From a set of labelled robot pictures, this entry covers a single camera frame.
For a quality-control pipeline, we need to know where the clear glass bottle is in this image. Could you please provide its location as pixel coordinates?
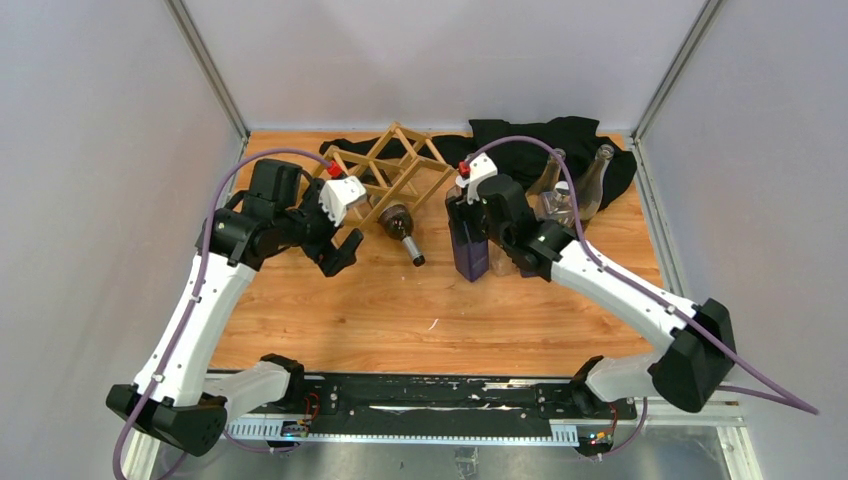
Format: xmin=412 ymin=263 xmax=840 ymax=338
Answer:
xmin=489 ymin=247 xmax=519 ymax=277

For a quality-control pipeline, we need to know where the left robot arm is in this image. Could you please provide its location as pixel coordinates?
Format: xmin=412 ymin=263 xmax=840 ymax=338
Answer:
xmin=106 ymin=158 xmax=367 ymax=457

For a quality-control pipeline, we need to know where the wooden lattice wine rack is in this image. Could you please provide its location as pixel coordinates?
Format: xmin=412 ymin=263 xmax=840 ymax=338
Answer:
xmin=323 ymin=122 xmax=456 ymax=227

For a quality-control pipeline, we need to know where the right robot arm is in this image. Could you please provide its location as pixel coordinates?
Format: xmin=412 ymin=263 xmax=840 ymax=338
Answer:
xmin=445 ymin=174 xmax=739 ymax=418

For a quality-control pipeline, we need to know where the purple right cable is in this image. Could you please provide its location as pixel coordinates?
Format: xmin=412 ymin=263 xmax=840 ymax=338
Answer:
xmin=457 ymin=135 xmax=821 ymax=460

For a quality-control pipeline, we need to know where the blue labelled clear bottle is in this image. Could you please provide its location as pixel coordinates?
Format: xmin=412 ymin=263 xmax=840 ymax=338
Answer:
xmin=445 ymin=186 xmax=489 ymax=283

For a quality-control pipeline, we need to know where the dark brown wine bottle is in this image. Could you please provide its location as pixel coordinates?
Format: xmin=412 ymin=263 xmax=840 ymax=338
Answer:
xmin=377 ymin=202 xmax=426 ymax=267

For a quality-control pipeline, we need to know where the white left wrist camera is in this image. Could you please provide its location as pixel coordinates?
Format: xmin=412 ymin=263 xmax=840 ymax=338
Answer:
xmin=319 ymin=176 xmax=367 ymax=227

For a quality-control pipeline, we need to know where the purple cable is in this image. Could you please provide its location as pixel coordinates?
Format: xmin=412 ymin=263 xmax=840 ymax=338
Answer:
xmin=457 ymin=135 xmax=821 ymax=460
xmin=111 ymin=147 xmax=346 ymax=480

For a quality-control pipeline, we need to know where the black cloth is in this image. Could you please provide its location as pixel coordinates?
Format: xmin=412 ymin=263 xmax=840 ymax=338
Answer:
xmin=319 ymin=115 xmax=639 ymax=208

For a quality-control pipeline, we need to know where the clear bottle with black label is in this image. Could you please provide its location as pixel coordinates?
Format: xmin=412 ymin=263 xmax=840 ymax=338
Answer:
xmin=525 ymin=155 xmax=562 ymax=201

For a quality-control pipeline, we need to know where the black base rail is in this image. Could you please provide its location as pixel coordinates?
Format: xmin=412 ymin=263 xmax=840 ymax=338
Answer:
xmin=226 ymin=372 xmax=639 ymax=447

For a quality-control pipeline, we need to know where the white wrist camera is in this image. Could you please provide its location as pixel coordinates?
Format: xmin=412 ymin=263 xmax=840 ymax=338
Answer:
xmin=319 ymin=176 xmax=367 ymax=227
xmin=455 ymin=153 xmax=498 ymax=205

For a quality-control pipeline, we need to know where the clear bottle with silver label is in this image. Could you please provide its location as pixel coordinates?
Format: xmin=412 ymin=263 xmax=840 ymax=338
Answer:
xmin=576 ymin=144 xmax=615 ymax=223

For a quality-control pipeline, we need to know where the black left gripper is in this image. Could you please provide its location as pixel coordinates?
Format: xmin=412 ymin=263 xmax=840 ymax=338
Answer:
xmin=275 ymin=178 xmax=362 ymax=274

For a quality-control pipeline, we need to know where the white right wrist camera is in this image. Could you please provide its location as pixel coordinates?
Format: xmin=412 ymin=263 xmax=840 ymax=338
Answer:
xmin=455 ymin=153 xmax=498 ymax=205

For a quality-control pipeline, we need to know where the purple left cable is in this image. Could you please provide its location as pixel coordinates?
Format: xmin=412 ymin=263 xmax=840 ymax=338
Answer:
xmin=111 ymin=147 xmax=346 ymax=480

